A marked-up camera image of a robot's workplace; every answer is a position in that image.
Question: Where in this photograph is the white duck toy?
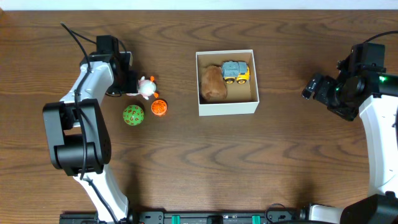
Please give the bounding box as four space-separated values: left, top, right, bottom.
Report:
127 76 159 100

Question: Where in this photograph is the green number ball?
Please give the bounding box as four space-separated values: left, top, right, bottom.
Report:
123 105 145 126

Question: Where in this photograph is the orange round spinner toy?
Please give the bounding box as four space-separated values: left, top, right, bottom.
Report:
150 100 167 116

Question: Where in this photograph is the yellow grey toy truck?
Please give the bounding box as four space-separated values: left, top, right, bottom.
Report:
221 61 251 84

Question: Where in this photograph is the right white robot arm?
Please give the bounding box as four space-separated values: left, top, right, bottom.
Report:
302 72 397 195

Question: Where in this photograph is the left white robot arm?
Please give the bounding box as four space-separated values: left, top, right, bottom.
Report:
43 51 136 223

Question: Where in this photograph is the brown plush hamster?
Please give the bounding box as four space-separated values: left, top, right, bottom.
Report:
200 65 228 100

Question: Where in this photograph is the white cardboard box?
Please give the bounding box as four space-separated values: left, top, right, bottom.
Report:
195 50 259 116

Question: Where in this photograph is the right black cable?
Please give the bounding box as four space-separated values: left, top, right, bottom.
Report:
362 30 398 44

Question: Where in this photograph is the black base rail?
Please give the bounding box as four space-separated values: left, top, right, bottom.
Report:
58 203 398 224

